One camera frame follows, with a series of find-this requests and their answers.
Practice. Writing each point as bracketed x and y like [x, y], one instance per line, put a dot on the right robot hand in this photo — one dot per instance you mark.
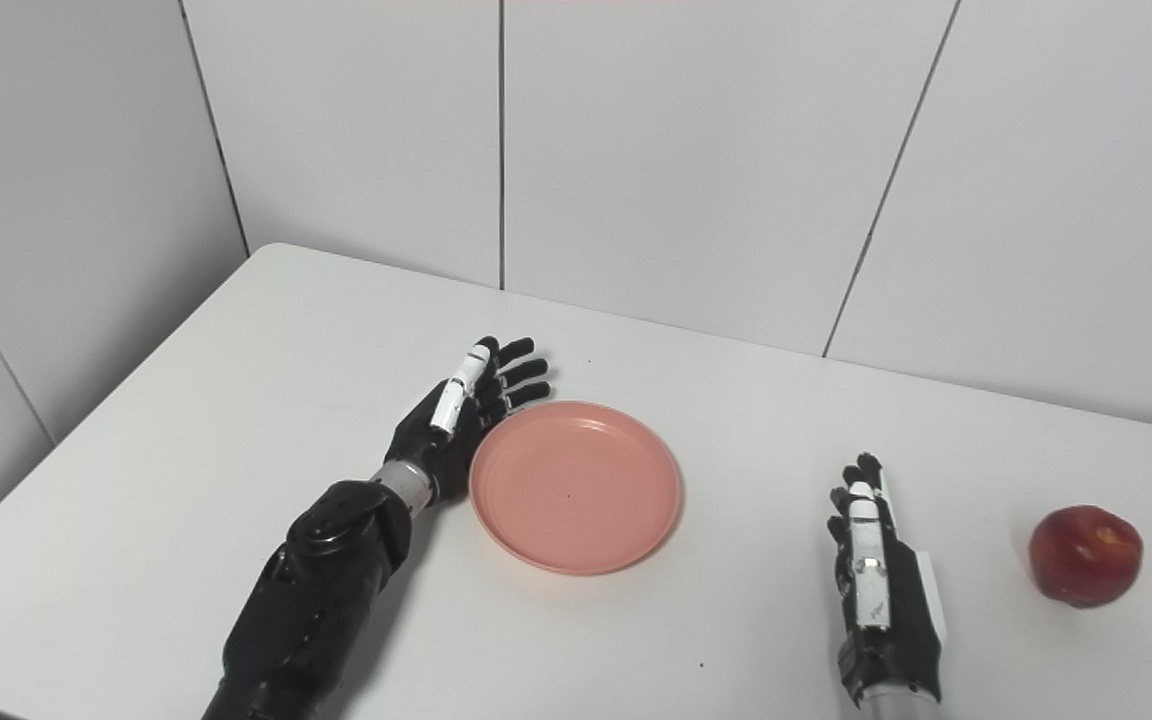
[881, 600]

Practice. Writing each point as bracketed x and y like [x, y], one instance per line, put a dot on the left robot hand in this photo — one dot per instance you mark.
[441, 430]

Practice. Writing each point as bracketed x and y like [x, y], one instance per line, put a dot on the pink plate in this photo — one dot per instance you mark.
[575, 487]

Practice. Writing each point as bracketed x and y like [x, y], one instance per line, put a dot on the red apple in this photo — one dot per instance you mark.
[1084, 555]

